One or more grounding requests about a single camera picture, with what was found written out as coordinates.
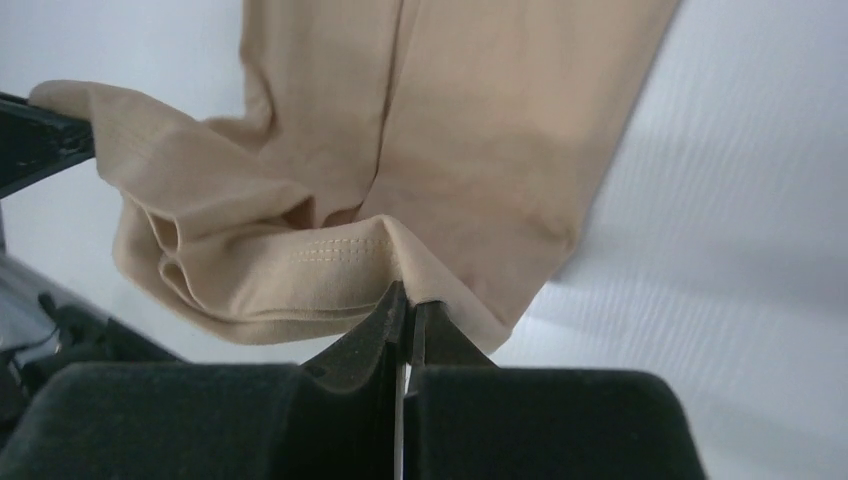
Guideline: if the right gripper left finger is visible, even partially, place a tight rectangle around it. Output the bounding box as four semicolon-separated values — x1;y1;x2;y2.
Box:
1;282;407;479

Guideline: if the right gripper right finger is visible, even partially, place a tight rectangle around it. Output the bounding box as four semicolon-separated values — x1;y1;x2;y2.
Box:
403;302;706;479

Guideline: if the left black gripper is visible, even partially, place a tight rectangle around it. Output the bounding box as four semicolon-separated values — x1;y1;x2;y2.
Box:
1;93;95;198

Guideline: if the beige t shirt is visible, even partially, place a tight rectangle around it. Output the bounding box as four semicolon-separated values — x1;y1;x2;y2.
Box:
30;1;678;353

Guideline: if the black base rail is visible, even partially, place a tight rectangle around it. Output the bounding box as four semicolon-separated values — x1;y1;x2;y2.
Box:
1;255;180;444

